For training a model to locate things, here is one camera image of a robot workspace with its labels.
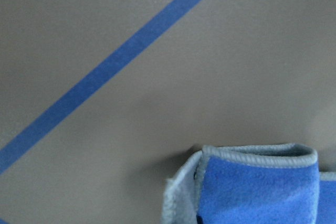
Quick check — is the blue grey towel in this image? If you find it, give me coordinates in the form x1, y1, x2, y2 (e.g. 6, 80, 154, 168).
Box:
161, 143, 335, 223

